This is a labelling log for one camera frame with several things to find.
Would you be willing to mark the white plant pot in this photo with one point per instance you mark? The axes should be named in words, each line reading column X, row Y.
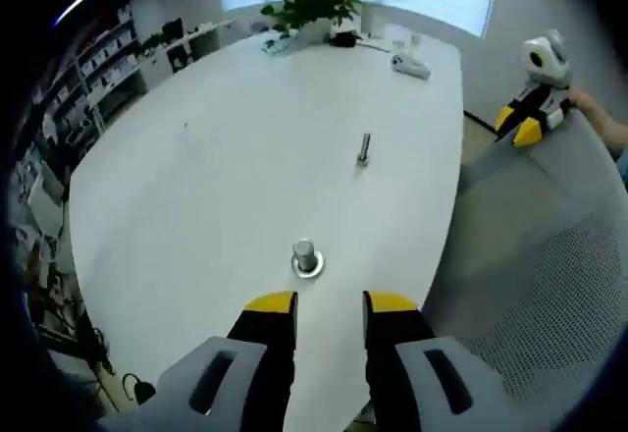
column 314, row 34

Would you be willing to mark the grey mesh office chair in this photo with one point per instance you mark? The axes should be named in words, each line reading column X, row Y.
column 539, row 255

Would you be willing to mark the green potted plant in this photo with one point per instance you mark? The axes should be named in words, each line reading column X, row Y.
column 314, row 0

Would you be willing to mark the white low cabinet desk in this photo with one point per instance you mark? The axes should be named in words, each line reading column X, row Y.
column 196, row 44

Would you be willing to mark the black desk monitor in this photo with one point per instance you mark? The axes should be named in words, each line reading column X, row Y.
column 172, row 29

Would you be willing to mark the white plastic device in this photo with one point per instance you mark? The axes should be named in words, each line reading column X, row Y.
column 409, row 65

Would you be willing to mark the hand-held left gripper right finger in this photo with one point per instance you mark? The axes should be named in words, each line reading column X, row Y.
column 397, row 339

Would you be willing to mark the small threaded steel stud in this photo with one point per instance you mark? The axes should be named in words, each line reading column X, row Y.
column 363, row 149

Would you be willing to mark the small black object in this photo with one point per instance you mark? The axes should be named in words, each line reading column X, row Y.
column 345, row 39

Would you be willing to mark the large steel washer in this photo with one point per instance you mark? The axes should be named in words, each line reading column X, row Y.
column 320, row 269

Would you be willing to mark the person's right hand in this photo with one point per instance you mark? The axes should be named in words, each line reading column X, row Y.
column 589, row 103

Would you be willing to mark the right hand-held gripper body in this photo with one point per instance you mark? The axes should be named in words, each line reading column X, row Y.
column 544, row 59

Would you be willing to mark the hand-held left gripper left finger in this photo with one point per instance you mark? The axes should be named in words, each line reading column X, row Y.
column 267, row 334

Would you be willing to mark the white storage shelf unit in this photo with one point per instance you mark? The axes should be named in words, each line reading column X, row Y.
column 98, row 69

